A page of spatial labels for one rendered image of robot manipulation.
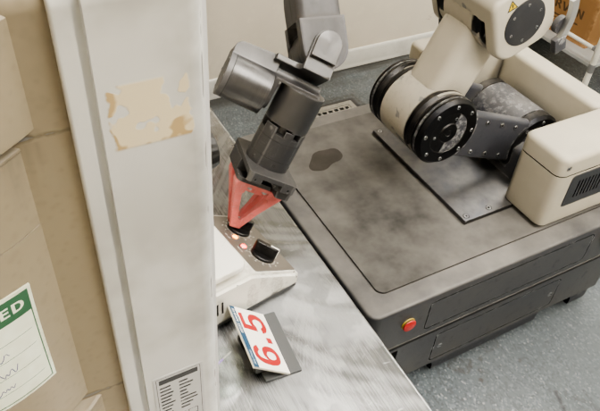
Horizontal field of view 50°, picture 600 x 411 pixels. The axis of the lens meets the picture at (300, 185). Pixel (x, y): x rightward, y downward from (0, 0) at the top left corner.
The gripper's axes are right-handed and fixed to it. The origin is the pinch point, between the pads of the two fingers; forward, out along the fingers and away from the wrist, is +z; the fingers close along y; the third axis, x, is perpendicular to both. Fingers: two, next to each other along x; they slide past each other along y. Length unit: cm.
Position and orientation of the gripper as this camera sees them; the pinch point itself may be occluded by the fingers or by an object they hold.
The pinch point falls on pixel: (236, 219)
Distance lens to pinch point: 85.1
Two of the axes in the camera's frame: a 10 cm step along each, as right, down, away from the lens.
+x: 8.5, 3.1, 4.2
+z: -4.6, 8.3, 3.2
